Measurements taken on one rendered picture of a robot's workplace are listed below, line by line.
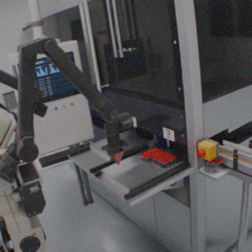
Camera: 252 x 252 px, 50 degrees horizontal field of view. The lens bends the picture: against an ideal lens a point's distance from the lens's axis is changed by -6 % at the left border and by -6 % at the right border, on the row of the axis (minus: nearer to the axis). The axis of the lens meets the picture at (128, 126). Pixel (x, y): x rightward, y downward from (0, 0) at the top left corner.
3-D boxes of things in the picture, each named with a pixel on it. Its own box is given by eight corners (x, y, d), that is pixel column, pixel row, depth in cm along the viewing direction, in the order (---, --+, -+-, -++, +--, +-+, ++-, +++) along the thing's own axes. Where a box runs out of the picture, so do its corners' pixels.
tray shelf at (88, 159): (130, 133, 202) (129, 130, 202) (205, 165, 146) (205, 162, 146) (68, 157, 179) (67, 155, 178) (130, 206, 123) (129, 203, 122)
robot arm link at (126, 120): (99, 106, 121) (109, 111, 114) (122, 98, 126) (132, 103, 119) (103, 131, 126) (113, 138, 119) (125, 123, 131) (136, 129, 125)
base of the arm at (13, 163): (-9, 160, 103) (-7, 172, 93) (2, 144, 104) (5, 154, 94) (8, 171, 107) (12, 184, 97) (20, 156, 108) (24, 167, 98)
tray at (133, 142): (133, 132, 198) (132, 128, 196) (157, 142, 177) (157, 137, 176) (90, 149, 181) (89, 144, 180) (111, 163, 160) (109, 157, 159)
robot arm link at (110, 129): (100, 121, 122) (107, 124, 117) (114, 116, 125) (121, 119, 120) (104, 136, 124) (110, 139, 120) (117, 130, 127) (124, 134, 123)
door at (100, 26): (97, 84, 207) (83, 2, 186) (133, 91, 169) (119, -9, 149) (96, 84, 206) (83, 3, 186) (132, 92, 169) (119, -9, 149)
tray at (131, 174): (151, 152, 165) (151, 147, 164) (183, 167, 145) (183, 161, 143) (101, 175, 148) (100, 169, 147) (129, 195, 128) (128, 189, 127)
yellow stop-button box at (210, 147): (207, 151, 139) (207, 138, 137) (218, 155, 134) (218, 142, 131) (197, 157, 136) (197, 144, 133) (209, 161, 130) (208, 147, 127)
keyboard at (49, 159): (90, 144, 209) (90, 140, 208) (97, 149, 197) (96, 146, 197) (38, 160, 194) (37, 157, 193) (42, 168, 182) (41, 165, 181)
